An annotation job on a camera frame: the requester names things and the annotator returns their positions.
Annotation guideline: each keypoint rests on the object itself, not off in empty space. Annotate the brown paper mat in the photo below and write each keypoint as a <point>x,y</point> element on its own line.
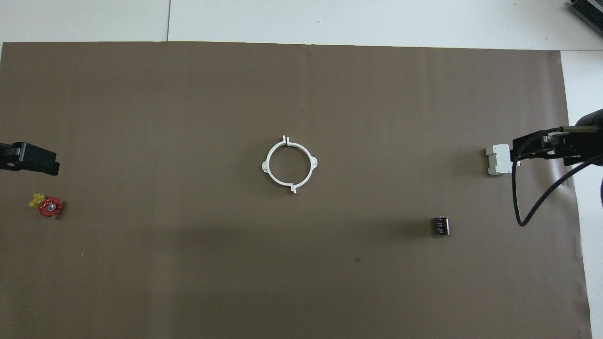
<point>282,263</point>

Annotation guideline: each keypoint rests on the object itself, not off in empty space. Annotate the black cylindrical capacitor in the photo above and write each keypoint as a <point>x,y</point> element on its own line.
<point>441,226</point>

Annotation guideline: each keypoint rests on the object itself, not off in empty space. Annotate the white circuit breaker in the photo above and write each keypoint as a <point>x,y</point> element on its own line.
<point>498,160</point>

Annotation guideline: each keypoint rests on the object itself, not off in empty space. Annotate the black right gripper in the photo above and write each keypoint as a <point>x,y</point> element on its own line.
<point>582,147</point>

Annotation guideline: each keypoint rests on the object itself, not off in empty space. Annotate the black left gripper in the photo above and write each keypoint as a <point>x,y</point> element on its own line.
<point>9,157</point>

